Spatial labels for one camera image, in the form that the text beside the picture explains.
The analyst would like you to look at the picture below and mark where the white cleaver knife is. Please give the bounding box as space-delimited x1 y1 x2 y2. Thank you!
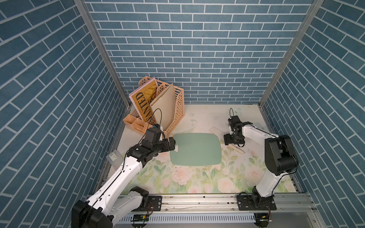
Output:
210 127 245 154

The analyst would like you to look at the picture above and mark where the green cutting board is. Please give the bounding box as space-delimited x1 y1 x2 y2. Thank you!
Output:
170 133 222 166

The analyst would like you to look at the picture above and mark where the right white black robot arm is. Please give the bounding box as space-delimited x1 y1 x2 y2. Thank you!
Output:
223 116 298 204

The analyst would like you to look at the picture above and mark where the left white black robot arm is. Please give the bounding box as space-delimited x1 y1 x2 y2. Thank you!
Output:
71 124 175 228

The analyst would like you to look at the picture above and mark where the left circuit board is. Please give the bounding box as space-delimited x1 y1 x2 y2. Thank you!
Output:
131 214 150 224

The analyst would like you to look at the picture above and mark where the circuit board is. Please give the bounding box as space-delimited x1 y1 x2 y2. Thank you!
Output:
131 214 150 224
254 213 271 228

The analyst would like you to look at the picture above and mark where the right circuit board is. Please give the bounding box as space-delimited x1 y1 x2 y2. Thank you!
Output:
254 213 271 228

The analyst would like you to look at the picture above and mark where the peach plastic file organizer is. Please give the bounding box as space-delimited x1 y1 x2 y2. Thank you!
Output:
123 76 184 136

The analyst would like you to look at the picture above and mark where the beige folder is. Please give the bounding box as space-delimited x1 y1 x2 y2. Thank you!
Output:
150 84 176 130

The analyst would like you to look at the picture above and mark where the floral table mat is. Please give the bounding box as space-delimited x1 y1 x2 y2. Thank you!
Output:
102 104 297 195

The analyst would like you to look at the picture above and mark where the clear plastic labelled box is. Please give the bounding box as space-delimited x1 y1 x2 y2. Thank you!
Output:
106 150 124 171

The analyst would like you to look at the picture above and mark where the yellow wanted poster book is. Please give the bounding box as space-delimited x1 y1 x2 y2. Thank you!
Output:
129 78 158 122

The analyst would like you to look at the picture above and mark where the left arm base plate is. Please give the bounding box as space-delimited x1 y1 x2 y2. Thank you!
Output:
134 195 162 212

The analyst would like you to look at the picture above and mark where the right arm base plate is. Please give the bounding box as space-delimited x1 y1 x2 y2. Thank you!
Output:
237 194 277 211

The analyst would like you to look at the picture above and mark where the aluminium front rail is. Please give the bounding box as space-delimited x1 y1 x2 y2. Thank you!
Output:
85 193 318 215

